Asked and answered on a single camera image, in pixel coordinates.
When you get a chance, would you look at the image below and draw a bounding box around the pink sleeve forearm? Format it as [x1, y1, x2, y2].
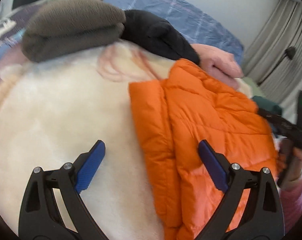
[279, 174, 302, 233]

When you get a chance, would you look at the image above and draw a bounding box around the right hand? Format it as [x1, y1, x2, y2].
[280, 147, 302, 191]

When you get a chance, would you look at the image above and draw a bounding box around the green pillow right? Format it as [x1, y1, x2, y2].
[242, 77, 265, 98]

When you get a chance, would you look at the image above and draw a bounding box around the pink quilted jacket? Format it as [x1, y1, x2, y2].
[191, 43, 243, 90]

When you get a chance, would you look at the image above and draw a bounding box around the orange puffer jacket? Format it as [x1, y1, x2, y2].
[128, 58, 287, 240]

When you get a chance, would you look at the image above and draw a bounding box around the black floor lamp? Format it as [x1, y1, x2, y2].
[257, 46, 296, 86]

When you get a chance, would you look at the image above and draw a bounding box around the brown fleece garment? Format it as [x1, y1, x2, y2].
[21, 0, 126, 62]

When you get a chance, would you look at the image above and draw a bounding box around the black puffer jacket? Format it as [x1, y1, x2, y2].
[121, 10, 200, 65]

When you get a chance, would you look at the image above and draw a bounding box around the patterned bed sheet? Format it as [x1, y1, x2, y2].
[0, 0, 47, 81]

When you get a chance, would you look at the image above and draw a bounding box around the dark green garment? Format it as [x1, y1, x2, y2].
[252, 95, 282, 116]

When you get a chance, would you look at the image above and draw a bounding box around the blue plaid pillow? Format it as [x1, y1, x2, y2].
[104, 0, 244, 64]

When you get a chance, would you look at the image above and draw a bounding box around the grey pleated curtain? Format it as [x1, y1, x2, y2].
[242, 0, 302, 109]

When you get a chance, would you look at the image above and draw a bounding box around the cream fleece blanket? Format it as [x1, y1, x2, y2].
[0, 41, 173, 239]

